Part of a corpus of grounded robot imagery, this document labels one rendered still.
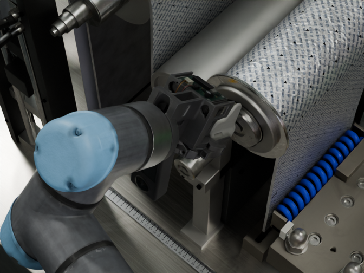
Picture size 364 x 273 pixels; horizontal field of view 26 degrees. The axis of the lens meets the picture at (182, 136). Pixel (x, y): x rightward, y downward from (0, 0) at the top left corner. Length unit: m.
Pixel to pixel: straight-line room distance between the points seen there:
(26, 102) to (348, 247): 0.58
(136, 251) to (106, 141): 0.63
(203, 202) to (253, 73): 0.30
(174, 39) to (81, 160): 0.49
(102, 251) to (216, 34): 0.50
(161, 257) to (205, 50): 0.39
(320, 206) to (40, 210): 0.59
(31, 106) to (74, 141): 0.61
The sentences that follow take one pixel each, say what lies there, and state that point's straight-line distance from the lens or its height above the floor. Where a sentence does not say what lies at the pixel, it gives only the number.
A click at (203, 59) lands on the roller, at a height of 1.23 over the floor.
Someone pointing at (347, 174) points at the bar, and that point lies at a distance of 1.31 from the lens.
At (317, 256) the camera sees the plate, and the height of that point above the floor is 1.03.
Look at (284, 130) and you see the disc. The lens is 1.05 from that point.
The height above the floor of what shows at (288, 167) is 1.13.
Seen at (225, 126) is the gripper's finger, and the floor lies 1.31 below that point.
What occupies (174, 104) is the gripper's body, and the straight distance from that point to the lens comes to 0.87.
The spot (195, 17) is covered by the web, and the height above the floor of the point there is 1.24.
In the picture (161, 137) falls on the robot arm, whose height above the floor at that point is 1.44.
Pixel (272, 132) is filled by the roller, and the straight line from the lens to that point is 1.06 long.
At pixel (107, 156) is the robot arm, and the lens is 0.77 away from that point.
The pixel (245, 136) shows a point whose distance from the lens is 1.09.
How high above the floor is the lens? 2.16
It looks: 58 degrees down
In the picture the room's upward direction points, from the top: straight up
